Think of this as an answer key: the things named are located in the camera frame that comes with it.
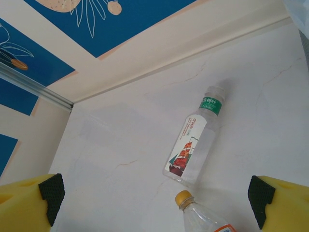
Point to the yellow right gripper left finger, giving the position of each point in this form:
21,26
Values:
21,205

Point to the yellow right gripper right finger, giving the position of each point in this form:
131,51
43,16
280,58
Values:
287,205

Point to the clear bottle orange cap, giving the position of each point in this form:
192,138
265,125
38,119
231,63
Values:
198,215

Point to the clear bottle green neck label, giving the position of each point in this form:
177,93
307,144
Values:
193,140

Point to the aluminium frame post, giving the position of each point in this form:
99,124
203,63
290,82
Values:
36,87

